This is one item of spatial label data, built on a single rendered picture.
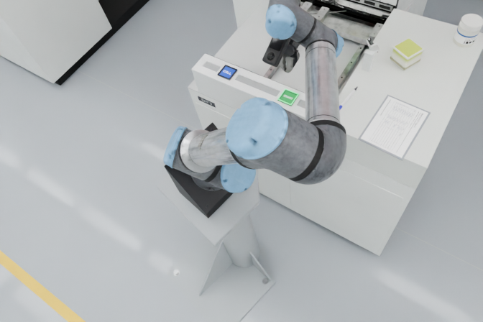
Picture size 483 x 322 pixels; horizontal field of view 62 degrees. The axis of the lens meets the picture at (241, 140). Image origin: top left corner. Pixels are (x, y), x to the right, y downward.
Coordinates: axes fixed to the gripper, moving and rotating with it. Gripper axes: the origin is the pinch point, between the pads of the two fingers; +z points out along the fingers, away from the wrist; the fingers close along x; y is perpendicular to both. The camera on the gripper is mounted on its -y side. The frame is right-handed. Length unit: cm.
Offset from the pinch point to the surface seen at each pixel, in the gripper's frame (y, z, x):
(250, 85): 0.0, 15.1, 15.3
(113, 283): -83, 111, 60
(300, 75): 23.0, 28.6, 7.1
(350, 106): 6.7, 14.2, -20.5
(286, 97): 0.4, 14.2, 0.5
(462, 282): 7, 111, -88
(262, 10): 50, 29, 42
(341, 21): 52, 23, 3
